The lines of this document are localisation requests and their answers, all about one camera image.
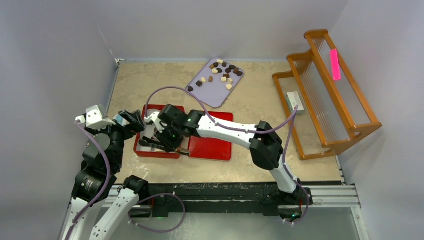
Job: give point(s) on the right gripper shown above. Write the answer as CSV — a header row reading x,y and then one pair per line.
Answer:
x,y
162,134

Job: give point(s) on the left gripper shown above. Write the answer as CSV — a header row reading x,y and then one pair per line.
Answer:
x,y
136,124

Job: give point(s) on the black metal tongs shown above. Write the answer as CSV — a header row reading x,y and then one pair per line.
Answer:
x,y
158,145

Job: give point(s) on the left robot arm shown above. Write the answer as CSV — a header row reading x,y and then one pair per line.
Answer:
x,y
102,160

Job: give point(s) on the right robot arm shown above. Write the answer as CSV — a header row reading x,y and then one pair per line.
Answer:
x,y
266,148

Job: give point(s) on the red chocolate box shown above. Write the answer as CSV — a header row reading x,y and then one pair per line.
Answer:
x,y
148,152

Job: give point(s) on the blue correction tape package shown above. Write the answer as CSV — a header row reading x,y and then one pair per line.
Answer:
x,y
120,120

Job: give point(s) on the red box lid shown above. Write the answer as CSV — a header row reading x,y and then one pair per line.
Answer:
x,y
209,149

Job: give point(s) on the lavender tray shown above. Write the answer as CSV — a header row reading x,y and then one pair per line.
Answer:
x,y
215,75

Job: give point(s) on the small white carton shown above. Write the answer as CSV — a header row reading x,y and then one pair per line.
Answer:
x,y
293,100

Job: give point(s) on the orange wooden rack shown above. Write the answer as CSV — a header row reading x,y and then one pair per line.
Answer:
x,y
338,110

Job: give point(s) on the pink sticky label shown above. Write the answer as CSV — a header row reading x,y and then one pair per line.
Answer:
x,y
335,67

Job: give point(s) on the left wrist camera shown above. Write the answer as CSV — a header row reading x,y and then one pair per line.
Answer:
x,y
95,118

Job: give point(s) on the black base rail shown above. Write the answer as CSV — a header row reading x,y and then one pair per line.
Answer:
x,y
242,198

